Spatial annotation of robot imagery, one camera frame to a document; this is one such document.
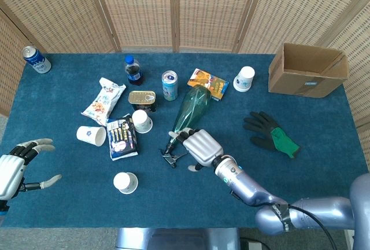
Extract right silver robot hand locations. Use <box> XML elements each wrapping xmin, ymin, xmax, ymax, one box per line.
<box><xmin>169</xmin><ymin>127</ymin><xmax>225</xmax><ymax>172</ymax></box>

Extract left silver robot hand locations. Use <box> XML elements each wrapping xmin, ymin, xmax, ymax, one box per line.
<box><xmin>0</xmin><ymin>138</ymin><xmax>62</xmax><ymax>201</ymax></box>

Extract green spray bottle black nozzle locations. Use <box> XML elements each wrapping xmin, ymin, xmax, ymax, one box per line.
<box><xmin>159</xmin><ymin>84</ymin><xmax>212</xmax><ymax>169</ymax></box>

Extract cola bottle blue cap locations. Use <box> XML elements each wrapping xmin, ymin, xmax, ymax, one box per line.
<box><xmin>124</xmin><ymin>55</ymin><xmax>145</xmax><ymax>86</ymax></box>

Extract black and green work glove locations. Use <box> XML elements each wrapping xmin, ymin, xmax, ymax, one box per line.
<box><xmin>243</xmin><ymin>111</ymin><xmax>301</xmax><ymax>159</ymax></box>

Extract blue felt table cover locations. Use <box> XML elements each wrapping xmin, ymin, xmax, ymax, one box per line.
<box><xmin>0</xmin><ymin>53</ymin><xmax>370</xmax><ymax>229</ymax></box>

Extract yellow and blue snack box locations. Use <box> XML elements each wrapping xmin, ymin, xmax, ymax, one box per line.
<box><xmin>187</xmin><ymin>68</ymin><xmax>230</xmax><ymax>101</ymax></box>

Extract white paper cup green leaves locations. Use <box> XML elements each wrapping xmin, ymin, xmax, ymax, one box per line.
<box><xmin>131</xmin><ymin>109</ymin><xmax>153</xmax><ymax>134</ymax></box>

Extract tall light blue drink can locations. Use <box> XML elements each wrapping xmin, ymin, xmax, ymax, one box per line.
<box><xmin>161</xmin><ymin>70</ymin><xmax>179</xmax><ymax>102</ymax></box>

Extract black tin gold lid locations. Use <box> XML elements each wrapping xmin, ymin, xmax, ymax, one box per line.
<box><xmin>128</xmin><ymin>90</ymin><xmax>158</xmax><ymax>113</ymax></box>

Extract white paper cup blue print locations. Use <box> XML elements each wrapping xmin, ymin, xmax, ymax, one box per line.
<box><xmin>232</xmin><ymin>66</ymin><xmax>256</xmax><ymax>93</ymax></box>

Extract dark blue pad package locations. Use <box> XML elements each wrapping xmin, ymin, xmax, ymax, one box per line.
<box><xmin>106</xmin><ymin>113</ymin><xmax>139</xmax><ymax>161</ymax></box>

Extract white paper cup green flower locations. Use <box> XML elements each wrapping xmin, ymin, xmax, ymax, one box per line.
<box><xmin>113</xmin><ymin>172</ymin><xmax>139</xmax><ymax>195</ymax></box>

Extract white paper cup blue flower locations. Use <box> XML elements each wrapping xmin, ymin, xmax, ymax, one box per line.
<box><xmin>76</xmin><ymin>125</ymin><xmax>107</xmax><ymax>147</ymax></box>

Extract grey-blue robot torso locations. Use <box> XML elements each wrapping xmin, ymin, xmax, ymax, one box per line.
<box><xmin>115</xmin><ymin>228</ymin><xmax>241</xmax><ymax>250</ymax></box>

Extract open cardboard box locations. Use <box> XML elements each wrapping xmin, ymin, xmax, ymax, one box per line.
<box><xmin>268</xmin><ymin>42</ymin><xmax>349</xmax><ymax>98</ymax></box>

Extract white snack bag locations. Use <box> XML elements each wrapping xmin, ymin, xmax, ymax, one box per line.
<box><xmin>80</xmin><ymin>77</ymin><xmax>127</xmax><ymax>127</ymax></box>

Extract grey box on floor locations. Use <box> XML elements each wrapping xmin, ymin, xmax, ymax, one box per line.
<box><xmin>240</xmin><ymin>237</ymin><xmax>271</xmax><ymax>250</ymax></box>

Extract blue and white drink can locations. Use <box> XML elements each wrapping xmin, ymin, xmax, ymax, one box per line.
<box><xmin>21</xmin><ymin>45</ymin><xmax>52</xmax><ymax>75</ymax></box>

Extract wicker folding screen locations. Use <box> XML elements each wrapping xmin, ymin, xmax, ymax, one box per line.
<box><xmin>0</xmin><ymin>0</ymin><xmax>370</xmax><ymax>128</ymax></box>

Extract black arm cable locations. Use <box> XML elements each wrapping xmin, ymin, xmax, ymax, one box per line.
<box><xmin>230</xmin><ymin>191</ymin><xmax>339</xmax><ymax>250</ymax></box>

